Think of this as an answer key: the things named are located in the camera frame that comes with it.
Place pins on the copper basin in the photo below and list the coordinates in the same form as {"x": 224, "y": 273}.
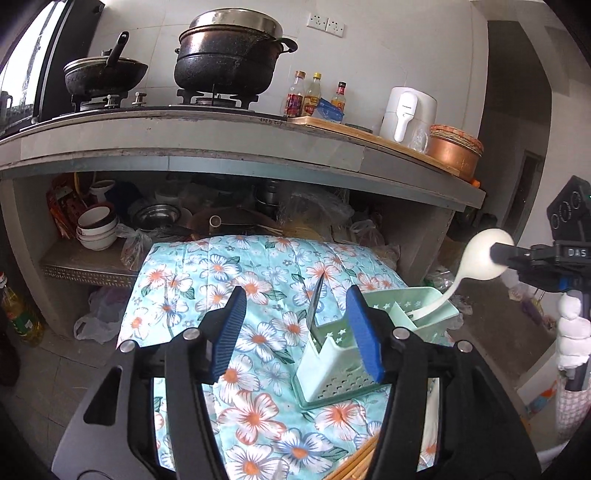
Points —
{"x": 452, "y": 159}

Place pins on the dark bottle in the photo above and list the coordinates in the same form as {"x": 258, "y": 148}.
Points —
{"x": 8, "y": 355}

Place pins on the green plastic utensil holder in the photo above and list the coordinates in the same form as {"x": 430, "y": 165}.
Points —
{"x": 332, "y": 369}

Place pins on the large clear plastic bag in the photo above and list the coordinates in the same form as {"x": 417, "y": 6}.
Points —
{"x": 314, "y": 207}

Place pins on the person's right forearm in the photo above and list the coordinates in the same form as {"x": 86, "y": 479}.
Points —
{"x": 572, "y": 406}

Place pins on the small clear plastic bag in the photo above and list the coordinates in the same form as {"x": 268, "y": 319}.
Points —
{"x": 136, "y": 249}

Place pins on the cooking oil bottle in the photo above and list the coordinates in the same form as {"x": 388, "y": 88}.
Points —
{"x": 23, "y": 318}

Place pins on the white plastic bag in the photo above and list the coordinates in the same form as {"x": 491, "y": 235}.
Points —
{"x": 99, "y": 318}

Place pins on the window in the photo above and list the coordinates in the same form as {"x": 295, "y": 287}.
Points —
{"x": 27, "y": 55}

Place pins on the red label sauce bottle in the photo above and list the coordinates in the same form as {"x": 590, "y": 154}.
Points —
{"x": 294, "y": 99}

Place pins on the red cap sauce bottle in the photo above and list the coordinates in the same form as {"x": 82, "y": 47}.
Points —
{"x": 340, "y": 97}

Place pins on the blue packet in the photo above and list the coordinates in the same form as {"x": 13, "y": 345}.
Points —
{"x": 330, "y": 110}

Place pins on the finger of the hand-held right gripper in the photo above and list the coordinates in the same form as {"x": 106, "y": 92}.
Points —
{"x": 512, "y": 256}

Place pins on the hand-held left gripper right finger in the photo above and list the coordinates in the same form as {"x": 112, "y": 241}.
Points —
{"x": 364, "y": 337}

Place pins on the pink plastic bag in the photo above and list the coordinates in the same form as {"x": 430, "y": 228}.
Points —
{"x": 367, "y": 233}

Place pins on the person's right hand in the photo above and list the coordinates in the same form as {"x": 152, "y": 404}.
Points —
{"x": 572, "y": 337}

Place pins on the black stockpot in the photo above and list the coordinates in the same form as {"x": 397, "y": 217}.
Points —
{"x": 221, "y": 60}

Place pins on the steel pot lid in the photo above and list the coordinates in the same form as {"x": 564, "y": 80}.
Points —
{"x": 235, "y": 21}

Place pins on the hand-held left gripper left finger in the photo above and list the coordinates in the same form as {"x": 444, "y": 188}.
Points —
{"x": 228, "y": 337}

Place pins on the steel basin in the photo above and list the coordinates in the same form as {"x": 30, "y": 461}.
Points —
{"x": 154, "y": 214}

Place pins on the yellow cap sauce bottle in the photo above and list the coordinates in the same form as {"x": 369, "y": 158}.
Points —
{"x": 312, "y": 99}

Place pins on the doorway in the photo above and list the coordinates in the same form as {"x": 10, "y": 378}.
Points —
{"x": 521, "y": 194}

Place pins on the white soup spoon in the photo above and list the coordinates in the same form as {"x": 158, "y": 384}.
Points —
{"x": 478, "y": 258}

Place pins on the wooden cutting board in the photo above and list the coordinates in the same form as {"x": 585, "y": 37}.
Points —
{"x": 351, "y": 131}

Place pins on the black wok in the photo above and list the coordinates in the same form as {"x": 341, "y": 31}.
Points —
{"x": 106, "y": 74}

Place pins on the stacked steel pots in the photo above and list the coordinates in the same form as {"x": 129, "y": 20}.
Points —
{"x": 268, "y": 196}

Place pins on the floral blue blanket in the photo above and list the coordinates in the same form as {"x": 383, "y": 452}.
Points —
{"x": 207, "y": 267}

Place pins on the red snack packet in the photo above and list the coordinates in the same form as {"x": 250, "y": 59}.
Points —
{"x": 62, "y": 207}

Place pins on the stack of white bowls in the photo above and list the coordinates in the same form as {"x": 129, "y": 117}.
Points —
{"x": 97, "y": 228}

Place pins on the bamboo chopstick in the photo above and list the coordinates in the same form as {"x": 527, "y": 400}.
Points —
{"x": 367, "y": 470}
{"x": 362, "y": 464}
{"x": 358, "y": 454}

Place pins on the gas stove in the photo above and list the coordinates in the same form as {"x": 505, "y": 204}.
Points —
{"x": 138, "y": 113}

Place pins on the clear glass cup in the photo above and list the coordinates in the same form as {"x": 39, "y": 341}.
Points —
{"x": 419, "y": 138}

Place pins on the white wall socket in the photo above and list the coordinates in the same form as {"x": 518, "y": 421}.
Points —
{"x": 335, "y": 26}
{"x": 317, "y": 22}

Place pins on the white cup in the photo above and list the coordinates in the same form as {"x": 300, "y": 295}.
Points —
{"x": 102, "y": 190}

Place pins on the black panel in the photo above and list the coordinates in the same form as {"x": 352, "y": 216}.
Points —
{"x": 69, "y": 46}

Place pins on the white air fryer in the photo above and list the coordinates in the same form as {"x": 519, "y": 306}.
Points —
{"x": 406, "y": 110}

